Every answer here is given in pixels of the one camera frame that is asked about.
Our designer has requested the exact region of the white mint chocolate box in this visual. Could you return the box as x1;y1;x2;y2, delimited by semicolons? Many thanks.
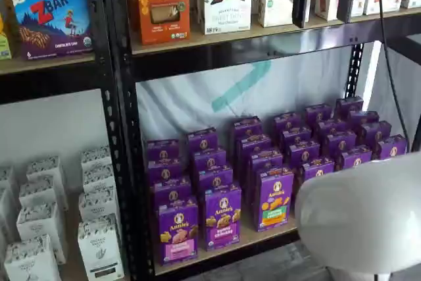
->
202;0;255;36

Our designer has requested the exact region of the purple Annie's snack box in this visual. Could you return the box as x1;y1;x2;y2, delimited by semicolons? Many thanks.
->
322;130;359;157
376;134;410;161
280;126;314;147
334;95;365;119
297;157;336;190
303;103;334;126
359;120;393;147
347;110;381;128
272;111;304;134
286;140;322;168
336;145;374;172
314;117;350;138

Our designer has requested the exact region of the black metal shelf rack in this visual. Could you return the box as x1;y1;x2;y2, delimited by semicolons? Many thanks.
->
0;0;132;281
107;0;421;281

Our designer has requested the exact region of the purple Annie's box green patch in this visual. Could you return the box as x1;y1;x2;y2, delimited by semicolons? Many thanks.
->
237;133;274;177
255;166;295;234
230;115;264;144
247;148;285;210

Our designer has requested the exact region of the orange snack box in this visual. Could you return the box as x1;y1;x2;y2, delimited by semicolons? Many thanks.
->
136;0;191;46

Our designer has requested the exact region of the purple Annie's box magenta patch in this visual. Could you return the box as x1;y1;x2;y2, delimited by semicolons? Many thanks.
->
192;148;228;172
204;182;243;253
186;127;220;155
197;165;235;193

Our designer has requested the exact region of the purple Annie's box pink patch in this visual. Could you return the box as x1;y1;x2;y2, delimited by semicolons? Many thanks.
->
158;203;199;266
147;159;186;185
145;139;182;165
151;177;196;211

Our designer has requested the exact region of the purple blue Zbar box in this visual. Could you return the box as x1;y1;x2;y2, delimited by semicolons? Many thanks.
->
9;0;93;61

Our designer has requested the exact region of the white organic pantry box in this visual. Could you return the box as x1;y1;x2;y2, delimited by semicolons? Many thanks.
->
82;165;118;198
78;190;122;226
0;186;18;244
0;165;18;193
18;175;69;211
16;202;68;264
3;234;62;281
26;155;65;182
80;145;113;172
77;213;126;281

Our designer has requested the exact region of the green snack box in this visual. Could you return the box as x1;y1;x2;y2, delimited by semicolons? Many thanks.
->
0;30;12;62

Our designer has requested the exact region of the white backdrop sheet teal stripe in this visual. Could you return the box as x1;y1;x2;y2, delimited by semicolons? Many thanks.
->
136;41;384;154

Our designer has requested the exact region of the black cable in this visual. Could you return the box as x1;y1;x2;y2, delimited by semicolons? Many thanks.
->
376;0;414;155

